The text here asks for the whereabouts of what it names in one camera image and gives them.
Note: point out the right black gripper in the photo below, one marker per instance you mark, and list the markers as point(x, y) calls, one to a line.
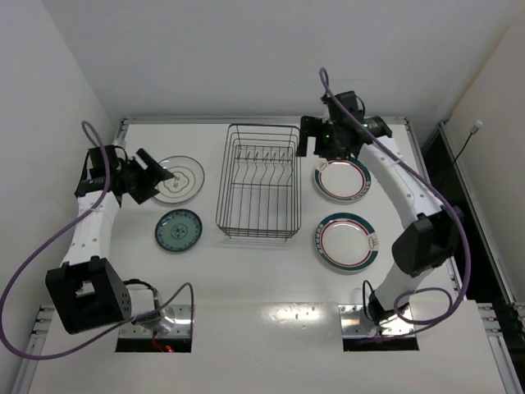
point(313, 134)

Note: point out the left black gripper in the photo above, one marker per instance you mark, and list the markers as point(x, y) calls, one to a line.
point(139, 180)

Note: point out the clear glass patterned plate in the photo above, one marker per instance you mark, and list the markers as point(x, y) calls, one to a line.
point(188, 179)

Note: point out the white plate green rim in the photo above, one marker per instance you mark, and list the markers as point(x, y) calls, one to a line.
point(345, 181)
point(346, 242)

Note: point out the teal blue floral plate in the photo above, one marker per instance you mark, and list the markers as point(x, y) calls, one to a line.
point(178, 230)

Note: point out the metal wire dish rack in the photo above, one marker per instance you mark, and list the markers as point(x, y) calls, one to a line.
point(260, 188)

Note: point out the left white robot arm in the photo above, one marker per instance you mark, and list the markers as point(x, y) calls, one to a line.
point(86, 290)

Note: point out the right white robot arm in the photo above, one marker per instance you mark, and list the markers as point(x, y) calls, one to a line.
point(432, 227)

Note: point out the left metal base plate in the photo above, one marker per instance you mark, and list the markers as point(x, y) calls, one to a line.
point(173, 322)

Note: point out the metal base plate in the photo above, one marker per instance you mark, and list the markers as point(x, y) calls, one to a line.
point(173, 322)
point(355, 325)

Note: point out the black cable white connector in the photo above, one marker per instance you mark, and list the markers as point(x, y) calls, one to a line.
point(439, 156)

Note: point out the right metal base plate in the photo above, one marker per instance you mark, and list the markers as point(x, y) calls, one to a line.
point(355, 325)

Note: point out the aluminium frame rail right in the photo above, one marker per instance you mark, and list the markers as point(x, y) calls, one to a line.
point(489, 286)

